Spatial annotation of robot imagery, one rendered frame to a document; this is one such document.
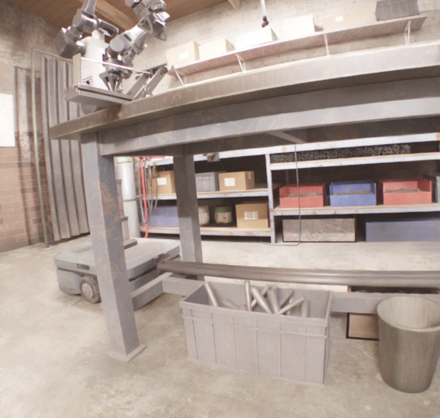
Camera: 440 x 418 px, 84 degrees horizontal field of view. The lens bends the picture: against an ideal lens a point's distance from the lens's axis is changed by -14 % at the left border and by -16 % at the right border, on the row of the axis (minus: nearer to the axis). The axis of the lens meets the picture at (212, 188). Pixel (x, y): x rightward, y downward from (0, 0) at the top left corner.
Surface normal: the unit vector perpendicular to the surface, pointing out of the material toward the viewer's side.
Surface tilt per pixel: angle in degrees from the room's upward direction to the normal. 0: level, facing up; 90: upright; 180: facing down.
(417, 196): 90
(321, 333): 90
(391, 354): 96
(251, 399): 0
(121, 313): 90
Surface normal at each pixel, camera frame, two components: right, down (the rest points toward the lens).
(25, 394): -0.08, -0.99
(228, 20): -0.44, 0.10
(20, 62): 0.90, -0.05
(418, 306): -0.81, 0.01
